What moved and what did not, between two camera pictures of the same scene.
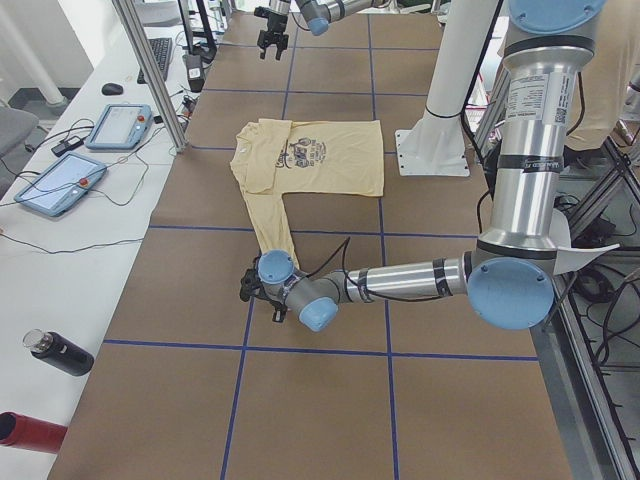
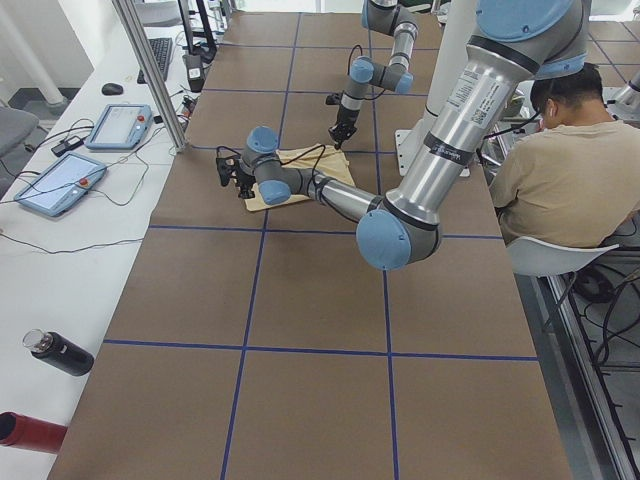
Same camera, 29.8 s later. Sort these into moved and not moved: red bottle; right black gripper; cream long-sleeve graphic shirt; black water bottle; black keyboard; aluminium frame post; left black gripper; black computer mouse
Moved: cream long-sleeve graphic shirt; left black gripper; right black gripper
Not moved: black computer mouse; aluminium frame post; black water bottle; black keyboard; red bottle
